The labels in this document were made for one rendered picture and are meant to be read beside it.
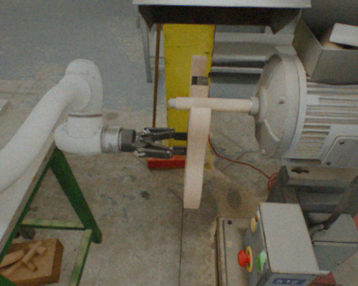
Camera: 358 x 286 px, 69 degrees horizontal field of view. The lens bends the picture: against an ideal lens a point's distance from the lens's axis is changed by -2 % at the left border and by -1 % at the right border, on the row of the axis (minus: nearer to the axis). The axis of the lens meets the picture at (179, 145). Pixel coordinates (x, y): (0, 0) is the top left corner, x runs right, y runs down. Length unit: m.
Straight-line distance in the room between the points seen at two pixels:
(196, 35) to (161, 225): 1.21
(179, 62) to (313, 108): 1.10
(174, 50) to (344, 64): 1.12
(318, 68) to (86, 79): 0.58
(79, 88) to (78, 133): 0.14
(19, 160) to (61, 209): 1.51
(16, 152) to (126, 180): 1.55
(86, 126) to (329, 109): 0.64
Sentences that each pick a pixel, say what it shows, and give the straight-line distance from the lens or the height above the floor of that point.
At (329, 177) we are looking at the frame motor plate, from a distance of 0.77.
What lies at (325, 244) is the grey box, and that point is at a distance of 0.90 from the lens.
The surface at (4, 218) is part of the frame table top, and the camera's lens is 0.98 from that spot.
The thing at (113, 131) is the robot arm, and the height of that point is 1.10.
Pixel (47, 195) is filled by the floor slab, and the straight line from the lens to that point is 2.20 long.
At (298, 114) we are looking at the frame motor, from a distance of 0.59.
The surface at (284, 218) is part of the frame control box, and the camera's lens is 0.65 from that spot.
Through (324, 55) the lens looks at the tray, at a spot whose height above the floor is 1.43.
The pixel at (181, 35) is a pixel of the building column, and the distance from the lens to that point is 1.53.
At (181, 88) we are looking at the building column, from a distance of 1.70.
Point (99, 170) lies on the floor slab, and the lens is 2.20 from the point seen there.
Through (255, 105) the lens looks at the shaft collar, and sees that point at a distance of 0.66.
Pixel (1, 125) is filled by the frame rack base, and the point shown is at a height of 1.06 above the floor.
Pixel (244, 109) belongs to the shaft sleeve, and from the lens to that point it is 0.67.
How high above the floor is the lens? 1.65
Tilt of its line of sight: 46 degrees down
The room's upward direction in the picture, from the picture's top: straight up
